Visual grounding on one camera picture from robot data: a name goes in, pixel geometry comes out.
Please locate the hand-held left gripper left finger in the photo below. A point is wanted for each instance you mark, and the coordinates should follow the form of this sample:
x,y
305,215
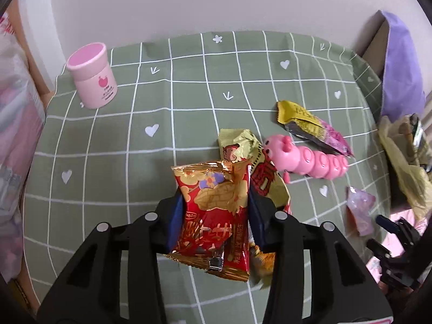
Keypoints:
x,y
177,216

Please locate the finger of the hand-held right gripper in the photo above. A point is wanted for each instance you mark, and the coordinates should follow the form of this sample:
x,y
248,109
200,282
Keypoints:
x,y
384,221
378,246

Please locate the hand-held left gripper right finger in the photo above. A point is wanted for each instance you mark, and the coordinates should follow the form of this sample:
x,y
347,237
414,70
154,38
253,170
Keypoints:
x,y
254,222

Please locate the purple wrapper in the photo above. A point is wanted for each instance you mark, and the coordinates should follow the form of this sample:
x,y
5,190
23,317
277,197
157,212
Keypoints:
x,y
361,209

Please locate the red peanut snack packet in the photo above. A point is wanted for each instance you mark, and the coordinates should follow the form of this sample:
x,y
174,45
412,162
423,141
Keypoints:
x,y
212,209

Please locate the yellow-green trash bag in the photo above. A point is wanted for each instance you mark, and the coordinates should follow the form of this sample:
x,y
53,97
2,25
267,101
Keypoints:
x,y
405,172

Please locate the gold snack packet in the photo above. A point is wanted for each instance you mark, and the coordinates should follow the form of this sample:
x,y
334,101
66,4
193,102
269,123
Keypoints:
x,y
270,182

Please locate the green checked tablecloth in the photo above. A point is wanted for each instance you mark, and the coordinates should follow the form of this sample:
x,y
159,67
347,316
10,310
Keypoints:
x,y
135,175

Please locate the pink caterpillar toy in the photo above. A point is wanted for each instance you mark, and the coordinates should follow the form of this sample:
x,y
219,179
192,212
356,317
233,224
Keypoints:
x,y
314,158

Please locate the white pleated curtain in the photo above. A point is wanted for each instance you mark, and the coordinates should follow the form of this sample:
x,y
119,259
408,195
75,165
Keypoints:
x,y
429,114

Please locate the yellow and pink snack wrapper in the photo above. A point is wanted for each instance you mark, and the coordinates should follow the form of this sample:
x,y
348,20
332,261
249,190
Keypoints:
x,y
303,118

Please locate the purple pillow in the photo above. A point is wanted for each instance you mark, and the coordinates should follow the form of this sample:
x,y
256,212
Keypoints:
x,y
401,74

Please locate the pink round jar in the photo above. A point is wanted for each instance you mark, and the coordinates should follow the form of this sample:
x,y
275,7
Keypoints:
x,y
94,81

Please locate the cardboard box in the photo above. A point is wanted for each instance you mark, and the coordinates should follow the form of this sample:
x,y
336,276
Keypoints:
x,y
374,50

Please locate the pink patterned cloth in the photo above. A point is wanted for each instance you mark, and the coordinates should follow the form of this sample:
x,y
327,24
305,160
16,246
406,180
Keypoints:
x,y
17,125

